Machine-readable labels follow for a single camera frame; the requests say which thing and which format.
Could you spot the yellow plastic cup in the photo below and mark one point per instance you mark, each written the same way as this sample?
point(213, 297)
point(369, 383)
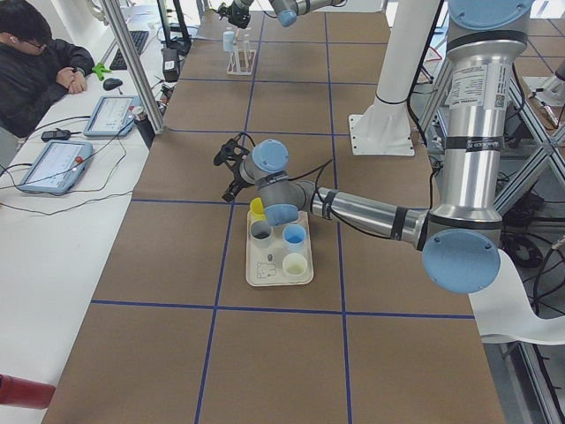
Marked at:
point(257, 210)

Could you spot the seated person black jacket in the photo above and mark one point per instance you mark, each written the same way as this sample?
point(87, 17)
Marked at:
point(36, 70)

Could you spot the near teach pendant tablet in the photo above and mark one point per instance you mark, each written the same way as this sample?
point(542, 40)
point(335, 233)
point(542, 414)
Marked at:
point(57, 168)

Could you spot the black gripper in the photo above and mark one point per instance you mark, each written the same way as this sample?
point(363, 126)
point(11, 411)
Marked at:
point(238, 177)
point(239, 7)

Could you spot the pink plastic cup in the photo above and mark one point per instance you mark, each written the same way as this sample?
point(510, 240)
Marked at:
point(301, 216)

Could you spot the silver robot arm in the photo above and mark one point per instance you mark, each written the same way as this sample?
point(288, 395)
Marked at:
point(458, 237)
point(285, 11)

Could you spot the green plastic object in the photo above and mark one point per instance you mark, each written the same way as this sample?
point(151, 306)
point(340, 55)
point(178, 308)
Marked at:
point(100, 70)

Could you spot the white wire cup rack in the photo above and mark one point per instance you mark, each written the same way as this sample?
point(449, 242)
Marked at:
point(242, 57)

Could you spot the light blue plastic cup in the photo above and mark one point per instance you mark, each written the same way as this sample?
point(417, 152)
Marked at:
point(228, 38)

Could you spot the grey plastic cup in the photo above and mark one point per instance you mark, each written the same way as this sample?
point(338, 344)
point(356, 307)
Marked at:
point(261, 234)

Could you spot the aluminium frame post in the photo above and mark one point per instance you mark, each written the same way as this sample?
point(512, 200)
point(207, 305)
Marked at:
point(124, 41)

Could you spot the pale cream plastic cup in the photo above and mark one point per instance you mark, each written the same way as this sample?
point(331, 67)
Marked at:
point(294, 265)

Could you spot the black power adapter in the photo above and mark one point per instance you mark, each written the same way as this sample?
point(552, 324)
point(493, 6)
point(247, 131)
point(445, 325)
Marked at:
point(56, 134)

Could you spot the black computer mouse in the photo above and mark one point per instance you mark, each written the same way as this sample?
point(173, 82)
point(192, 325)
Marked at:
point(111, 83)

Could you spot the teach pendant tablet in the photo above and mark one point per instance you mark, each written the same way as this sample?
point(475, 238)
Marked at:
point(57, 168)
point(112, 115)

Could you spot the red fire extinguisher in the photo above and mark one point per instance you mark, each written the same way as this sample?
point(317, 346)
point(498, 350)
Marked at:
point(25, 393)

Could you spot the far teach pendant tablet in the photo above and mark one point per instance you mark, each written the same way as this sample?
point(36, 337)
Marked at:
point(112, 115)

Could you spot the white chair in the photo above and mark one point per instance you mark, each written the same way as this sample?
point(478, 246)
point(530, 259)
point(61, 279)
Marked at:
point(503, 312)

